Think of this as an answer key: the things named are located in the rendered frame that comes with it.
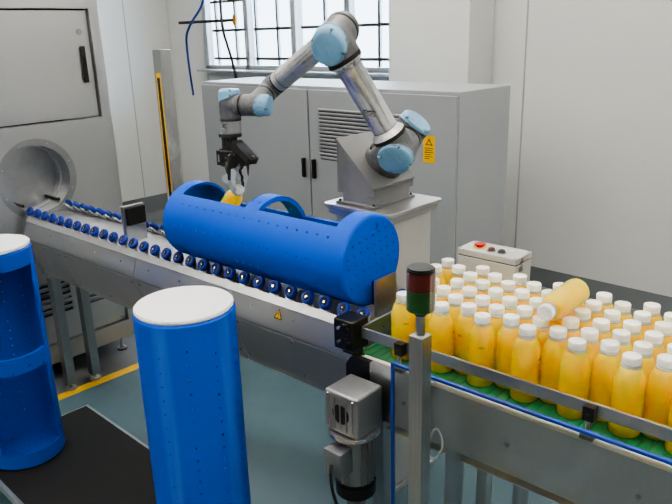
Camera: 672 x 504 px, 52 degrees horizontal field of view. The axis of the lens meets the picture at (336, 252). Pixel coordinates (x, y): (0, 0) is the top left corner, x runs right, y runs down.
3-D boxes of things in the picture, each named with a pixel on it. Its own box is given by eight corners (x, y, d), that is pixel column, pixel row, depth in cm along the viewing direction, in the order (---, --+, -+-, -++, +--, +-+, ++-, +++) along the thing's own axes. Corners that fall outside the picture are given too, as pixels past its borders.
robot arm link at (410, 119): (414, 146, 250) (436, 120, 241) (406, 164, 240) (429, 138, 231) (388, 126, 248) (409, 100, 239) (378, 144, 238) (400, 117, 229)
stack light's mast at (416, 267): (416, 326, 158) (417, 260, 153) (440, 333, 154) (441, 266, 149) (400, 335, 154) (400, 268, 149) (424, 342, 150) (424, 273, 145)
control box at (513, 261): (473, 269, 224) (474, 239, 221) (530, 282, 211) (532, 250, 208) (456, 277, 217) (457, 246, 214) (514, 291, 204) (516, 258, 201)
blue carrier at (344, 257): (228, 237, 278) (214, 170, 266) (404, 282, 222) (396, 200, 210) (171, 265, 259) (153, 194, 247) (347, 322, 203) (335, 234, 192)
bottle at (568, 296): (559, 286, 175) (528, 306, 163) (578, 272, 170) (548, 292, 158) (575, 308, 173) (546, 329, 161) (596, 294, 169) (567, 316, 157)
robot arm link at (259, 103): (275, 85, 238) (247, 85, 242) (263, 99, 230) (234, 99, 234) (280, 106, 243) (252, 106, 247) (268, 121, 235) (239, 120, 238)
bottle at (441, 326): (424, 372, 179) (425, 312, 174) (430, 361, 185) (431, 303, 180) (450, 375, 177) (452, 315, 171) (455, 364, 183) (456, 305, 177)
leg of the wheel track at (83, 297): (97, 375, 376) (81, 266, 357) (103, 378, 372) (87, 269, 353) (88, 379, 372) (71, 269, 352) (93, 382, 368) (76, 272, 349)
